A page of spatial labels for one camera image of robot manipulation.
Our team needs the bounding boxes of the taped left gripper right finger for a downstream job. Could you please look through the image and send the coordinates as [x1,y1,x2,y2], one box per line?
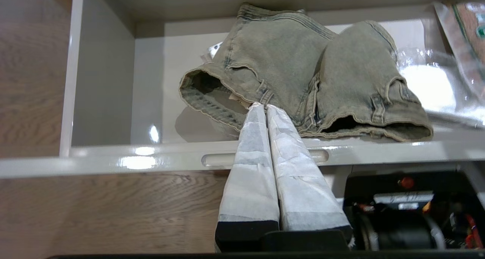
[266,104,353,248]

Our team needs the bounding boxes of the grey denim shorts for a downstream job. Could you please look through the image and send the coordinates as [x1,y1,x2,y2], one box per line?
[178,3,434,143]

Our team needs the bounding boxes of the white robot label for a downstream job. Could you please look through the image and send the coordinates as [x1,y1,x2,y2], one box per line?
[373,191,435,205]

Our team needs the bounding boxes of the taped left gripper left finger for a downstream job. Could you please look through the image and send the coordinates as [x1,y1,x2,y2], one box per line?
[215,102,280,253]

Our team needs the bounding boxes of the green brown grain bag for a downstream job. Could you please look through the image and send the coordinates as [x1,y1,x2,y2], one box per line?
[433,1,485,105]

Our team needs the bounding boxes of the white slipper in plastic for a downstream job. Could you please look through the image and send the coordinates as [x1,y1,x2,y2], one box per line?
[395,48,485,130]

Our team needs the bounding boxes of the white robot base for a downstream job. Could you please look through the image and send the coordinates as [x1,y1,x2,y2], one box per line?
[333,163,485,252]

